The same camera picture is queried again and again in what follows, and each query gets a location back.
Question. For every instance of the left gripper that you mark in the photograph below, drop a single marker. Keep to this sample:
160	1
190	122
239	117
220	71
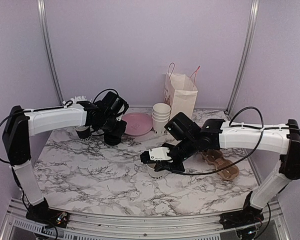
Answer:
120	130

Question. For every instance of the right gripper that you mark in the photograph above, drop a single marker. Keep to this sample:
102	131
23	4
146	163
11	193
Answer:
180	168

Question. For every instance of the brown cardboard cup carrier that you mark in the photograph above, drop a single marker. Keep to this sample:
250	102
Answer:
217	159

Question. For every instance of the paper takeout bag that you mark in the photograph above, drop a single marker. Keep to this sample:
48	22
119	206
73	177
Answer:
180	91

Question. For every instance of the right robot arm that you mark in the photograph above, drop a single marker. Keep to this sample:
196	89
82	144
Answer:
215	134

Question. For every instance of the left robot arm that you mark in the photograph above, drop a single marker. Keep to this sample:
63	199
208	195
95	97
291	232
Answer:
78	112

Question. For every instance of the stack of black lids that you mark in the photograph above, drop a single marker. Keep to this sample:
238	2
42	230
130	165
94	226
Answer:
112	140

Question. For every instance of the pink plate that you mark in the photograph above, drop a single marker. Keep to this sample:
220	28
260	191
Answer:
138	123

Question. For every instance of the black cup with straws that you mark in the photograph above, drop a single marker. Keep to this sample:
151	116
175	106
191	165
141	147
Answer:
83	132

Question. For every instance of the stack of white paper cups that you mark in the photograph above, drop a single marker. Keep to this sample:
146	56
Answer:
160	116

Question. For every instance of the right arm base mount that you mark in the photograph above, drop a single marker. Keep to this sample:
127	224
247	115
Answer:
247	215

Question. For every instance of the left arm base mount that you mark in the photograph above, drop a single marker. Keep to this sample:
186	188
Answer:
44	214

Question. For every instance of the aluminium front rail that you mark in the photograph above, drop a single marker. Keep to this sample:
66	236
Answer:
87	226

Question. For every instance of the right aluminium frame post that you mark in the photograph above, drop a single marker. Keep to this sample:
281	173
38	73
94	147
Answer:
245	53

